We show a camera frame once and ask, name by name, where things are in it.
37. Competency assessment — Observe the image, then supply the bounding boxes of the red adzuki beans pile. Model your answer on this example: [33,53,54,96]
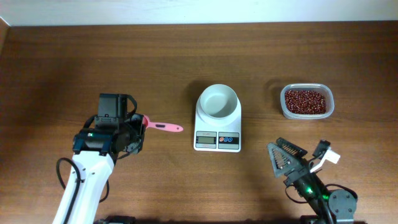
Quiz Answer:
[284,90,326,114]

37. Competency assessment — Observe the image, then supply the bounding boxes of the pink measuring scoop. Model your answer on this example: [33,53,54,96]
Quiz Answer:
[144,115,183,133]

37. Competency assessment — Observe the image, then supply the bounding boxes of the left black cable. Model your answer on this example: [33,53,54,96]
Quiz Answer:
[55,157,110,224]

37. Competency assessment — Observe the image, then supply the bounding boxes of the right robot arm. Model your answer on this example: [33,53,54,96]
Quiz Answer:
[267,138,358,223]

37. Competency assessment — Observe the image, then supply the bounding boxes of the white round bowl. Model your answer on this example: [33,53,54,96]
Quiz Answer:
[199,84,238,118]

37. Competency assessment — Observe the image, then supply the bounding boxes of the clear plastic bean container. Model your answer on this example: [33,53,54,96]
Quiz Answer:
[280,83,335,120]

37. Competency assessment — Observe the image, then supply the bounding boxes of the white digital kitchen scale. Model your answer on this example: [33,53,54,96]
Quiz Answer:
[193,98,242,153]

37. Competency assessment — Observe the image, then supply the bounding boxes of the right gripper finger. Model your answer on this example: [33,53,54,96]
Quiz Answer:
[276,138,308,158]
[267,142,300,178]

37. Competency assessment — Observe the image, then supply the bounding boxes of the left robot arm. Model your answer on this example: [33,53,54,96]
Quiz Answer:
[53,93,146,223]

